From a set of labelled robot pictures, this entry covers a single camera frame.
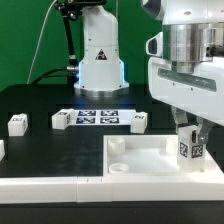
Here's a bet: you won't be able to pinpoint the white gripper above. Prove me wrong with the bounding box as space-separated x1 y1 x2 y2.
148 57 224 144

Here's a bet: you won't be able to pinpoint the white square tabletop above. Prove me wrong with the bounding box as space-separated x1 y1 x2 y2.
103 135 223 176

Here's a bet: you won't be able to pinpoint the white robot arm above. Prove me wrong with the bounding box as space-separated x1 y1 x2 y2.
75 0 224 143

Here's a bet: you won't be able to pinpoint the white U-shaped obstacle fence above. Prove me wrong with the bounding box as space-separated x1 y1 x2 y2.
0 170 224 204

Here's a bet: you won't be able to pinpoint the tag marker sheet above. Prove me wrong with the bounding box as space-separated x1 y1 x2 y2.
71 109 136 126

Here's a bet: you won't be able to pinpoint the white block left edge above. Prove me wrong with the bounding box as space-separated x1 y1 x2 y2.
0 140 5 162

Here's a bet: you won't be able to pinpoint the black cables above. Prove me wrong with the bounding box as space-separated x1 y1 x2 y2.
31 67 79 85

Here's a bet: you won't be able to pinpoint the white cable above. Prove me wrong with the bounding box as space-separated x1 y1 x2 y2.
26 0 61 85

